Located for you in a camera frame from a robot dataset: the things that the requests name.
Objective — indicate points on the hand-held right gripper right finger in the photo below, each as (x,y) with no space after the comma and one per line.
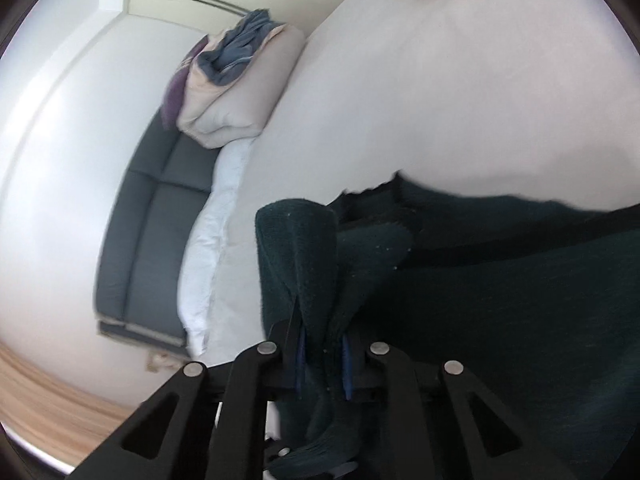
(348,360)

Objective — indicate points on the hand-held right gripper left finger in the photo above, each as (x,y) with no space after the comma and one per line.
(295,355)

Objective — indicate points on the dark green knit sweater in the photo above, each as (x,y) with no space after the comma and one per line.
(500,310)

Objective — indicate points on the dark grey sofa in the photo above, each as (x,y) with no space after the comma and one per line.
(150,230)

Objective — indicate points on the beige folded duvet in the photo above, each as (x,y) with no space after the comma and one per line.
(235,90)

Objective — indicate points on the white bed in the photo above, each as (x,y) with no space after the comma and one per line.
(425,85)

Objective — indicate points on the purple pillow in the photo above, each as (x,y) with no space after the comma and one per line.
(181,87)

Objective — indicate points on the blue grey cloth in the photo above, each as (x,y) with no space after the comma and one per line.
(240,47)

